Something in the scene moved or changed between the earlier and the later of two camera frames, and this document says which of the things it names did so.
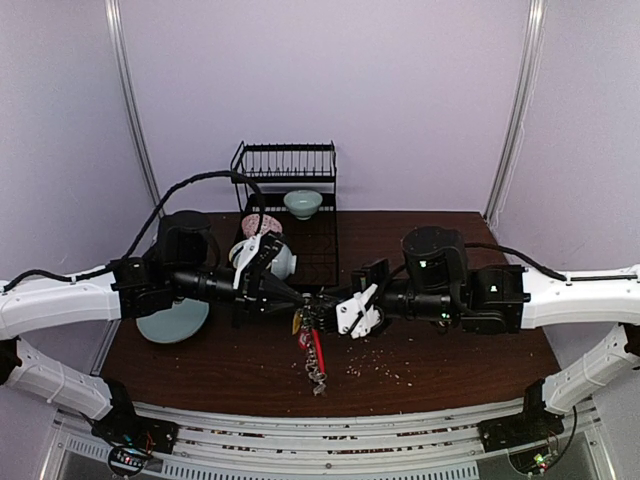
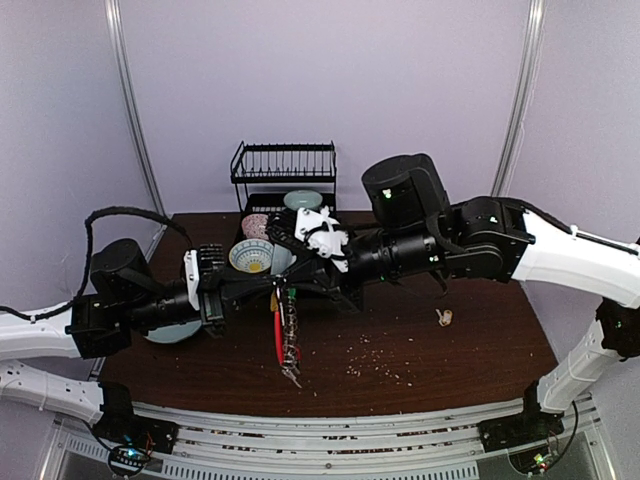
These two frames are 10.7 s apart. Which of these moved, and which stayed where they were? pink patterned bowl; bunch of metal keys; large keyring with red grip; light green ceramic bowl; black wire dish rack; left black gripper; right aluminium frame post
Moved: large keyring with red grip; bunch of metal keys; left black gripper
Stayed: black wire dish rack; pink patterned bowl; light green ceramic bowl; right aluminium frame post
